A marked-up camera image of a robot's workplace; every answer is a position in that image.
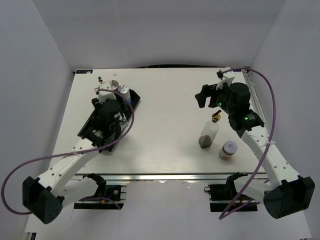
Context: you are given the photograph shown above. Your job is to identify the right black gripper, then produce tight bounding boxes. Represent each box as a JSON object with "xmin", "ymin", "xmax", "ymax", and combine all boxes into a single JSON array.
[{"xmin": 195, "ymin": 80, "xmax": 235, "ymax": 116}]

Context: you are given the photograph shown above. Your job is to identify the blue label silver lid jar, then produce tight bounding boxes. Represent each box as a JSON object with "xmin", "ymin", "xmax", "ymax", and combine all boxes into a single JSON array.
[{"xmin": 118, "ymin": 85, "xmax": 132, "ymax": 104}]

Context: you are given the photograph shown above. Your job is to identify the glass jar white powder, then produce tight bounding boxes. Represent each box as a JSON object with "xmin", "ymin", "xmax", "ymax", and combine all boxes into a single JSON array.
[{"xmin": 109, "ymin": 80, "xmax": 119, "ymax": 92}]

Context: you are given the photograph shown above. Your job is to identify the dark sauce bottle gold spout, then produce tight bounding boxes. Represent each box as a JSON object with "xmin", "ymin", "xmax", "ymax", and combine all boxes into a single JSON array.
[{"xmin": 198, "ymin": 110, "xmax": 222, "ymax": 149}]

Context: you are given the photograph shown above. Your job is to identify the white lid brown jar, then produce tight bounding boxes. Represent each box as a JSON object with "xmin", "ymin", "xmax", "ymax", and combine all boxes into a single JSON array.
[{"xmin": 218, "ymin": 141, "xmax": 238, "ymax": 161}]

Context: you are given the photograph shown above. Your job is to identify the clear oil bottle gold spout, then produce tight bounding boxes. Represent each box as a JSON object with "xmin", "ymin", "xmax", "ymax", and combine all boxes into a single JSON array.
[{"xmin": 98, "ymin": 76, "xmax": 104, "ymax": 85}]

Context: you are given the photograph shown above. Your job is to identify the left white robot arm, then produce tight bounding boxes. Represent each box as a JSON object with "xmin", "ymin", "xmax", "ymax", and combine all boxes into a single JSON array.
[{"xmin": 22, "ymin": 99, "xmax": 121, "ymax": 224}]

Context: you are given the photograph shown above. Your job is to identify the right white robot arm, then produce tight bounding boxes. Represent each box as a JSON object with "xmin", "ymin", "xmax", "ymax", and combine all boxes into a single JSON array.
[{"xmin": 195, "ymin": 82, "xmax": 315, "ymax": 219}]

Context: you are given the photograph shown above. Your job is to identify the black condiment tray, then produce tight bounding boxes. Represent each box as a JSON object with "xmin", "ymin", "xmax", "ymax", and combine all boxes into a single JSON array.
[{"xmin": 77, "ymin": 86, "xmax": 141, "ymax": 152}]

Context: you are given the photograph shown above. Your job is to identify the blue logo sticker left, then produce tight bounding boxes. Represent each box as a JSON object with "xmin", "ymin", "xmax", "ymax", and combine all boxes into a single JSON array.
[{"xmin": 75, "ymin": 69, "xmax": 93, "ymax": 75}]

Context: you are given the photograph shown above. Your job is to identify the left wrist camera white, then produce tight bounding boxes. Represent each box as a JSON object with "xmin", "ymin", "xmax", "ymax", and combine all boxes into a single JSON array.
[{"xmin": 95, "ymin": 81, "xmax": 117, "ymax": 104}]

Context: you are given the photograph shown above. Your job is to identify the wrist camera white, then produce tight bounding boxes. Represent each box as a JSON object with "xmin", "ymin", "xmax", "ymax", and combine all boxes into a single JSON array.
[
  {"xmin": 95, "ymin": 81, "xmax": 117, "ymax": 104},
  {"xmin": 216, "ymin": 67, "xmax": 235, "ymax": 90}
]

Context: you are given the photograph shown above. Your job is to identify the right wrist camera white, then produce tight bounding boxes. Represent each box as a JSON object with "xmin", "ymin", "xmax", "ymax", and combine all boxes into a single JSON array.
[{"xmin": 216, "ymin": 67, "xmax": 235, "ymax": 90}]

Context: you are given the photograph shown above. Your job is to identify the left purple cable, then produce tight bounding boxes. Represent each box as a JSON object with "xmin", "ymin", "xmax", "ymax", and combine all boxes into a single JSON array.
[{"xmin": 1, "ymin": 89, "xmax": 136, "ymax": 215}]

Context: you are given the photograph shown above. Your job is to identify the purple cable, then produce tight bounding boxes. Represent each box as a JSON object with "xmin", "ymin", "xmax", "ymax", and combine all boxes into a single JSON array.
[
  {"xmin": 1, "ymin": 89, "xmax": 136, "ymax": 215},
  {"xmin": 218, "ymin": 66, "xmax": 276, "ymax": 220}
]

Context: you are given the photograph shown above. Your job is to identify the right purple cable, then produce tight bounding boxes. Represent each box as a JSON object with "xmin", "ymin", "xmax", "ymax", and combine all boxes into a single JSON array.
[{"xmin": 218, "ymin": 66, "xmax": 276, "ymax": 220}]

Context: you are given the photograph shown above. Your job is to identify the aluminium table rail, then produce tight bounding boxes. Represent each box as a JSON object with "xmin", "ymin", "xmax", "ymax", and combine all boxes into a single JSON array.
[{"xmin": 71, "ymin": 173, "xmax": 266, "ymax": 182}]

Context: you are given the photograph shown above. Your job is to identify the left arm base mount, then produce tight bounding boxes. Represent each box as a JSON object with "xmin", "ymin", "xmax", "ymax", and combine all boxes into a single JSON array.
[{"xmin": 73, "ymin": 173, "xmax": 127, "ymax": 210}]

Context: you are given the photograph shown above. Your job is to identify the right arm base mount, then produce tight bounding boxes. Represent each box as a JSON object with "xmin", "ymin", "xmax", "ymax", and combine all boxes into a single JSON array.
[{"xmin": 203, "ymin": 172, "xmax": 258, "ymax": 213}]

